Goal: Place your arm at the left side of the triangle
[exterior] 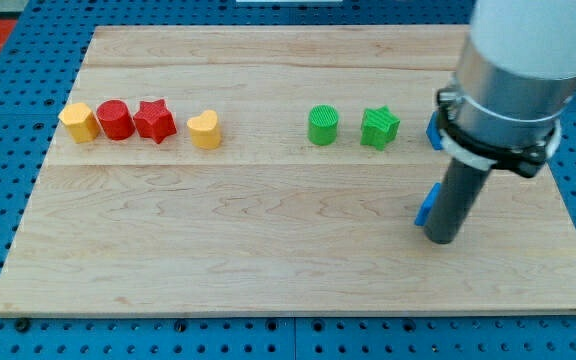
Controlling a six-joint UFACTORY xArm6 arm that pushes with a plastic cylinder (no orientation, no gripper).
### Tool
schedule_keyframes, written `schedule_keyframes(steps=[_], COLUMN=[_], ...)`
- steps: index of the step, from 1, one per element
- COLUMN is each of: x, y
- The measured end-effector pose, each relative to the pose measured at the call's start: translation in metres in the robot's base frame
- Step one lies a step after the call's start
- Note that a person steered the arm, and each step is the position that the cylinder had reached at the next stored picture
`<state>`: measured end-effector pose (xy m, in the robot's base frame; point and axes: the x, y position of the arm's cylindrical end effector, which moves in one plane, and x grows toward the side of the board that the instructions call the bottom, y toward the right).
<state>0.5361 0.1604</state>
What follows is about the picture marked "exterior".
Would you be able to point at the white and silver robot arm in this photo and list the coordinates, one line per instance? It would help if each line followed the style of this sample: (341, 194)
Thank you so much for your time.
(515, 76)

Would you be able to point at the blue triangle block lower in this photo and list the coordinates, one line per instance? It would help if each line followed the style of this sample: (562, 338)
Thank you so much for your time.
(426, 205)

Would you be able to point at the green cylinder block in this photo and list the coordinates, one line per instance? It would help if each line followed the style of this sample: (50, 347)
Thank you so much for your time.
(322, 124)

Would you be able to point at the wooden board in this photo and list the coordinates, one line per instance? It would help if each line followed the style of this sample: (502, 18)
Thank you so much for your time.
(270, 224)

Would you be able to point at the yellow heart block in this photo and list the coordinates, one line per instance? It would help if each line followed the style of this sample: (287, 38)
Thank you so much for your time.
(204, 130)

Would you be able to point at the green star block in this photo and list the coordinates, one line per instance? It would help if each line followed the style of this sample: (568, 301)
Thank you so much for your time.
(379, 127)

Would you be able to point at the red star block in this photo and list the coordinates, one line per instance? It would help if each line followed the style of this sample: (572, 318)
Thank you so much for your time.
(154, 120)

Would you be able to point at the blue block upper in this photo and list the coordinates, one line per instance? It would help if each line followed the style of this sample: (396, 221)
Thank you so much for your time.
(433, 134)

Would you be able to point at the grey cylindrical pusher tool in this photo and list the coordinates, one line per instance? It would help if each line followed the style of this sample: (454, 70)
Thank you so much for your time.
(458, 192)

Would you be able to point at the red cylinder block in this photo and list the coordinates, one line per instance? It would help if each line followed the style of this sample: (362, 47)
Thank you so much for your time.
(116, 120)

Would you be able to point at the yellow hexagon block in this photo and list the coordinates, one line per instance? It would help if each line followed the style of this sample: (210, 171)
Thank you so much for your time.
(80, 122)

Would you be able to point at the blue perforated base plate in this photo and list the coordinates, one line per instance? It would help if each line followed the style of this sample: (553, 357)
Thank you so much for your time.
(39, 62)

